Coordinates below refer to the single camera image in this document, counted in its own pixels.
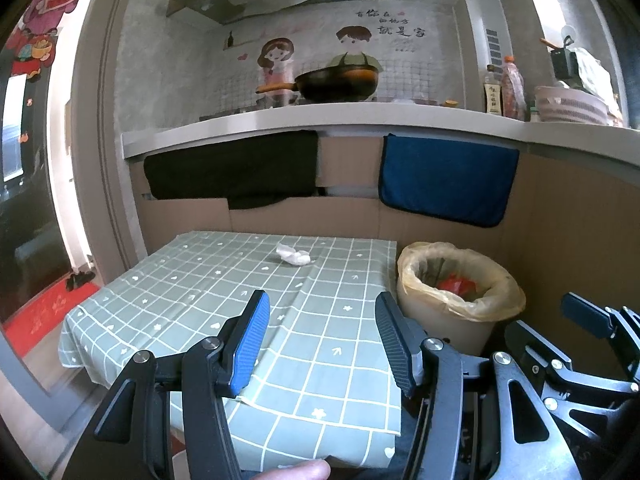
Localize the black cloth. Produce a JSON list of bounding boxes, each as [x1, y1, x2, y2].
[[144, 130, 320, 211]]

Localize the glass sliding door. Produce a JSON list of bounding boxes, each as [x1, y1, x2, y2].
[[0, 55, 93, 321]]

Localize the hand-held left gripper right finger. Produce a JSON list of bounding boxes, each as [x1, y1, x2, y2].
[[375, 291, 583, 480]]

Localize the dark slippers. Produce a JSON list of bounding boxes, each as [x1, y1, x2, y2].
[[65, 271, 96, 292]]

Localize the black wok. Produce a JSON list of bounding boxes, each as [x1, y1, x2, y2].
[[256, 66, 379, 103]]

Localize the blue towel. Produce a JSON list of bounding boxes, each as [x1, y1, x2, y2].
[[378, 133, 521, 228]]

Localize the white crumpled tissue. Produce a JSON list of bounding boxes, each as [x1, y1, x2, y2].
[[276, 243, 312, 266]]

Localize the orange capped drink bottle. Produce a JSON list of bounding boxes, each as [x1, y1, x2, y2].
[[501, 56, 527, 122]]

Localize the festive figure door sticker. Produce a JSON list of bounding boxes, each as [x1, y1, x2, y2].
[[5, 0, 96, 81]]

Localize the cartoon couple wall sticker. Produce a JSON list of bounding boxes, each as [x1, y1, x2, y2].
[[255, 7, 431, 103]]

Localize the black knife block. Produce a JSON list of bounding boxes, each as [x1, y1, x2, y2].
[[540, 35, 583, 81]]

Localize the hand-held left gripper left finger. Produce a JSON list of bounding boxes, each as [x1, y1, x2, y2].
[[62, 290, 272, 480]]

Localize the green checkered tablecloth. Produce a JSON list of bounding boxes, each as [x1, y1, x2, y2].
[[57, 230, 403, 471]]

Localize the dark capped sauce bottle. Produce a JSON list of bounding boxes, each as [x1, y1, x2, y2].
[[482, 65, 503, 115]]

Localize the red floor mat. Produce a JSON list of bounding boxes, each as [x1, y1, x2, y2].
[[2, 282, 101, 356]]

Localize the grey kitchen counter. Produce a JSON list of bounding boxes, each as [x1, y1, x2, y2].
[[122, 105, 640, 176]]

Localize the person's left hand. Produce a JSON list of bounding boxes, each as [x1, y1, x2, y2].
[[240, 460, 332, 480]]

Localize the white cloth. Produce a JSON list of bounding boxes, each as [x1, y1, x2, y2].
[[575, 47, 621, 111]]

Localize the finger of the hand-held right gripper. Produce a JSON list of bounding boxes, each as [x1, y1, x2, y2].
[[504, 320, 640, 413], [561, 292, 640, 356]]

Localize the red bag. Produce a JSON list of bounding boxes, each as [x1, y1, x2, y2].
[[437, 274, 481, 297]]

